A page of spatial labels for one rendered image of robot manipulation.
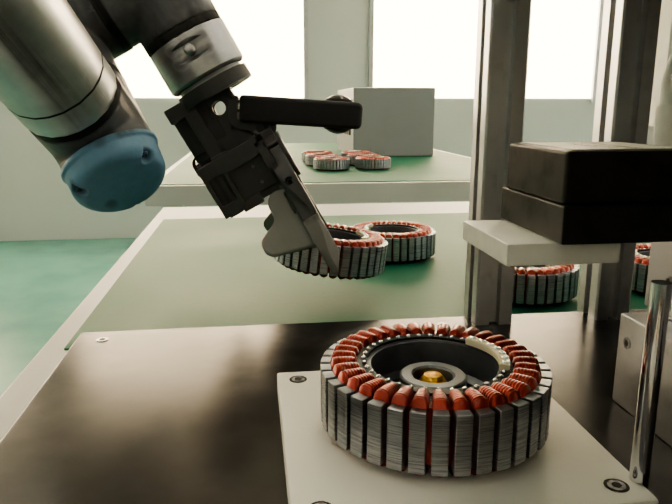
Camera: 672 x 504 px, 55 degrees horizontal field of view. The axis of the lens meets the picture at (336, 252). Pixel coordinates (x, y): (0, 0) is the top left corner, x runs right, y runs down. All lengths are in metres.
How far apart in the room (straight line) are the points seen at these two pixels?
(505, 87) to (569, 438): 0.27
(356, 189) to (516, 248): 1.38
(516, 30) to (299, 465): 0.34
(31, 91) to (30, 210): 4.62
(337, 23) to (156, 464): 4.59
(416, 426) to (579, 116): 5.15
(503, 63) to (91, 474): 0.38
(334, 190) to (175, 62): 1.09
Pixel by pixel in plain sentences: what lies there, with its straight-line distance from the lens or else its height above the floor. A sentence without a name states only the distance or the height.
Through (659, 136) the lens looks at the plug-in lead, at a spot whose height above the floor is 0.92.
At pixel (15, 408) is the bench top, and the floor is 0.75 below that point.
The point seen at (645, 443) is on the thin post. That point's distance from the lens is 0.31.
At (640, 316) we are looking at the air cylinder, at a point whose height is 0.82.
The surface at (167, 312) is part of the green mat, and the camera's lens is 0.63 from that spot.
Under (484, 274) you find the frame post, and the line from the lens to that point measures 0.51.
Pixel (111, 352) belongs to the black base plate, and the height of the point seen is 0.77.
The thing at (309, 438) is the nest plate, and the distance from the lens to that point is 0.32.
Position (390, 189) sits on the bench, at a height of 0.73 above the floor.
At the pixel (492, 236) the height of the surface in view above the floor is 0.88.
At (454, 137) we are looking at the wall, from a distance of 5.01.
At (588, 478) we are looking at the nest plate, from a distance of 0.31.
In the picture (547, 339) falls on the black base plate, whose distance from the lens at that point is 0.51.
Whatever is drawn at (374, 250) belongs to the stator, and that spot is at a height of 0.81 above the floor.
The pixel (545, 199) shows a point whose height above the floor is 0.90.
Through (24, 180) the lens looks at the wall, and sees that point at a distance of 5.05.
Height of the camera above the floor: 0.94
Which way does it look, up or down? 13 degrees down
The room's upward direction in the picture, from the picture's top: straight up
